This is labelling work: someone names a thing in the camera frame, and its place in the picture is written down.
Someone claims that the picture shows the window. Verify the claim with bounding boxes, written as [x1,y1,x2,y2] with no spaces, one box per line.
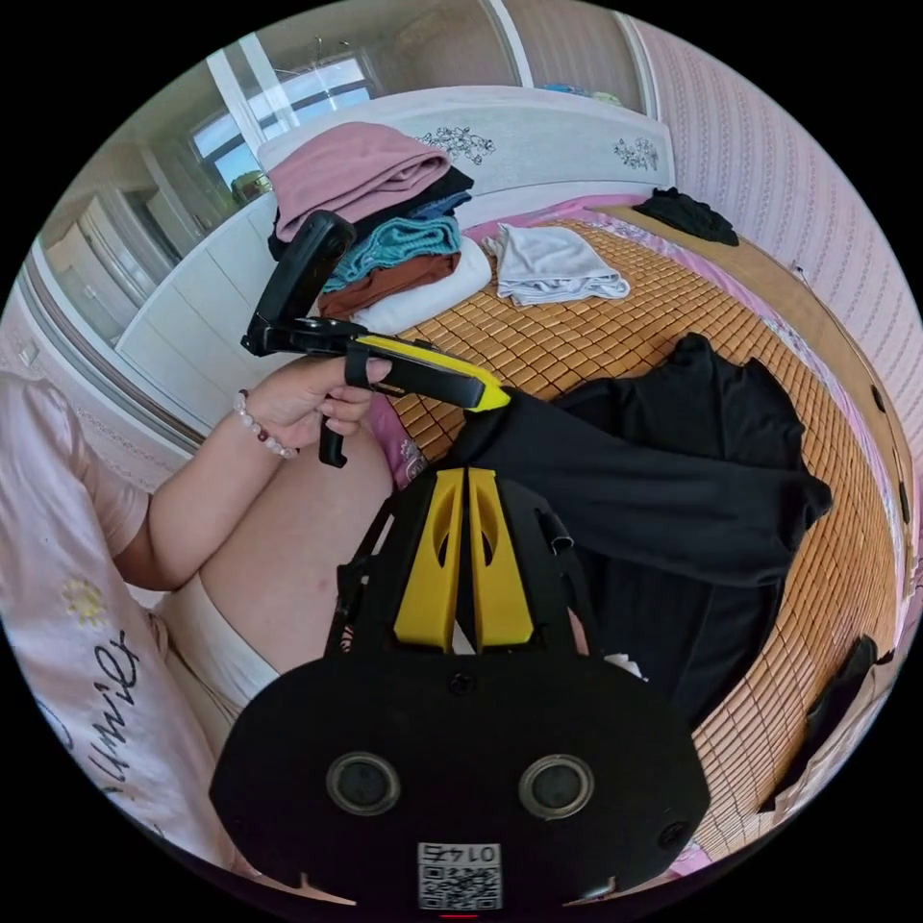
[188,51,378,190]

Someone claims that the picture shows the black crumpled garment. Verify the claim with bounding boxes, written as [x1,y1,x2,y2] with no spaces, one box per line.
[633,187,739,248]

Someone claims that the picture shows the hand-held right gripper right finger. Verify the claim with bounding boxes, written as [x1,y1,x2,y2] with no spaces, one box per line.
[468,466,536,648]

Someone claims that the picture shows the person's left forearm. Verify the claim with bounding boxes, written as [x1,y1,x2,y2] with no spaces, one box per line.
[114,388,298,591]

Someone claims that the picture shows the person's body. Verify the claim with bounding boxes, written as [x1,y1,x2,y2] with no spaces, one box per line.
[0,370,395,878]

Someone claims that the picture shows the white folded garment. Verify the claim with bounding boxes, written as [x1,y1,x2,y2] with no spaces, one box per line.
[481,222,632,309]

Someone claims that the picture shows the black long sleeve shirt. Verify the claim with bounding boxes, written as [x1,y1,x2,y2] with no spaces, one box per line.
[445,332,836,731]

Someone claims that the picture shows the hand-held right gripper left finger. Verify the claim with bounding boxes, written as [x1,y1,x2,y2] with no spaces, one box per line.
[393,466,467,648]

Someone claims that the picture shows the pile of clothes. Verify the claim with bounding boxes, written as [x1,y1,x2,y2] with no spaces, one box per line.
[267,121,493,337]

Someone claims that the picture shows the bed with woven mat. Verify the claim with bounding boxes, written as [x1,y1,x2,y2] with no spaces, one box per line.
[256,85,923,878]

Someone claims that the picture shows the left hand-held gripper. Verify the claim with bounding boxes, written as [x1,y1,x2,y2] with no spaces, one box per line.
[241,313,512,470]

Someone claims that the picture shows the person's left hand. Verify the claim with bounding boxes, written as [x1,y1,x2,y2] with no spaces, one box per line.
[241,357,395,454]

